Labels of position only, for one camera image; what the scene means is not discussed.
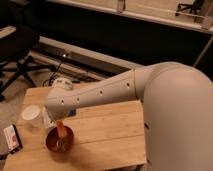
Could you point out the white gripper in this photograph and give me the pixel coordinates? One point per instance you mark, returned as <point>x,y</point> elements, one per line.
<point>58,115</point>

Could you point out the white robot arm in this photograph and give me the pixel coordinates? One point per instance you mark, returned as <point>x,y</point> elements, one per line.
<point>177,104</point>

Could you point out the red-brown ceramic bowl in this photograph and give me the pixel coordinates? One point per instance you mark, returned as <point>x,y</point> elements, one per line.
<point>59,145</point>

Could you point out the small white bottle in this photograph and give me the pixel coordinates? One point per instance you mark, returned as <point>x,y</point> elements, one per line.
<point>46,120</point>

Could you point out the blue sponge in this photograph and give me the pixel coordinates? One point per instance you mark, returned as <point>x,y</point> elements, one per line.
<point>71,113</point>

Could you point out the small printed box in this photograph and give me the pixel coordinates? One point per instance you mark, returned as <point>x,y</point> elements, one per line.
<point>12,139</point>

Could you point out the wooden table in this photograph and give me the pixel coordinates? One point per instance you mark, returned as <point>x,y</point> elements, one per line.
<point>105,137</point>

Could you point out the black office chair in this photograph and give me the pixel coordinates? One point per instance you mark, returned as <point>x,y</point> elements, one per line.
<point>16,41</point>

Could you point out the distant black chair base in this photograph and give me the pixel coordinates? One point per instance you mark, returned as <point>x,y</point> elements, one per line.
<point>192,8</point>

